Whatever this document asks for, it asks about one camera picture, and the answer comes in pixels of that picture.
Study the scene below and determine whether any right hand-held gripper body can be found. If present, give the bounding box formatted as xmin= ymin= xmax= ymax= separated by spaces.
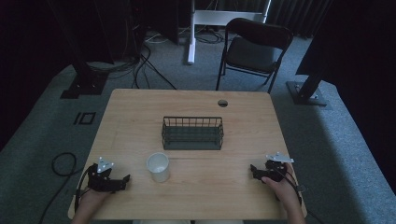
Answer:
xmin=260 ymin=151 xmax=295 ymax=183

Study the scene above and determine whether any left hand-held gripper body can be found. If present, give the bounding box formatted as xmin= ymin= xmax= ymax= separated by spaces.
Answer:
xmin=87 ymin=156 xmax=125 ymax=192

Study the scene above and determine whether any white cup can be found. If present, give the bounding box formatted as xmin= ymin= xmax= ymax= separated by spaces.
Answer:
xmin=146 ymin=151 xmax=171 ymax=184

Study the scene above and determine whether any black wire basket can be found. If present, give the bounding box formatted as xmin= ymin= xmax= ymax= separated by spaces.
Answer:
xmin=161 ymin=116 xmax=225 ymax=151

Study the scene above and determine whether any person's left hand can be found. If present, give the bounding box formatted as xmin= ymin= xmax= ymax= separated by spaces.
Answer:
xmin=78 ymin=187 xmax=114 ymax=213

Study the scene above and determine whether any person's right hand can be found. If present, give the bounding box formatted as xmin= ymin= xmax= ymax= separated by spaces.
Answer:
xmin=261 ymin=161 xmax=303 ymax=206

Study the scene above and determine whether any black metal stand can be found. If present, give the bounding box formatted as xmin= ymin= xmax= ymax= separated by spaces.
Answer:
xmin=46 ymin=0 xmax=109 ymax=100
xmin=285 ymin=71 xmax=329 ymax=107

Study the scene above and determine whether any black folding chair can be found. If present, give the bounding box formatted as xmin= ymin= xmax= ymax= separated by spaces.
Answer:
xmin=215 ymin=17 xmax=294 ymax=94

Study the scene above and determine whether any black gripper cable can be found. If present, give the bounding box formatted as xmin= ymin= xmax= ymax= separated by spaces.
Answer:
xmin=274 ymin=169 xmax=326 ymax=224
xmin=36 ymin=151 xmax=94 ymax=224

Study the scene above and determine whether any bundle of floor cables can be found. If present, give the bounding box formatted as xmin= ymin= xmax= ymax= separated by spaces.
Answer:
xmin=87 ymin=27 xmax=178 ymax=91

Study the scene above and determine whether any white desk frame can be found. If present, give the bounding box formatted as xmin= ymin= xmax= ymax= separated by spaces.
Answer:
xmin=186 ymin=0 xmax=273 ymax=65

